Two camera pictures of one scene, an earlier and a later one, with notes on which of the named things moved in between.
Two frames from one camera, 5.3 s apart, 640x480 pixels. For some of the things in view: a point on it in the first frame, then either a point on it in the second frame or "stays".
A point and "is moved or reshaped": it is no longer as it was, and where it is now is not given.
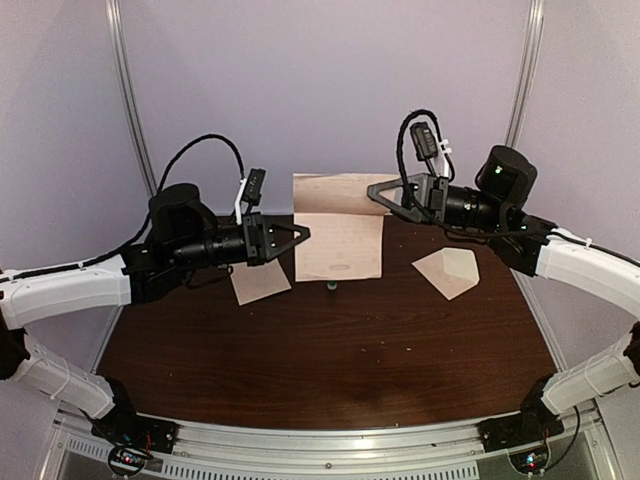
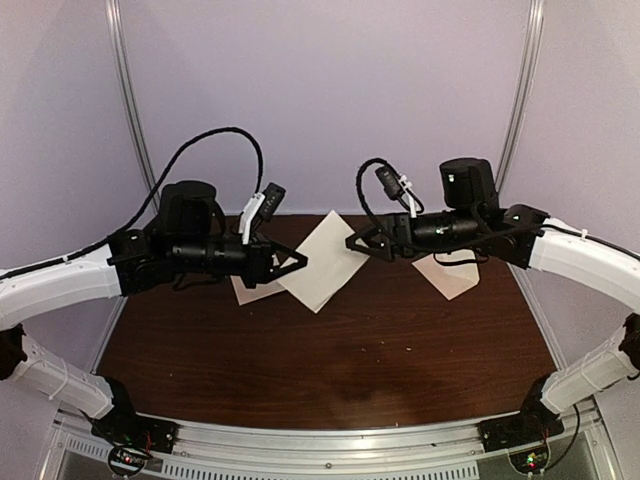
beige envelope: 451,270 stays
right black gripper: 427,194 -> 397,235
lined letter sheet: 345,226 is moved or reshaped
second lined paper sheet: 253,283 stays
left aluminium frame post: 128,95 stays
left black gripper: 254,223 -> 259,267
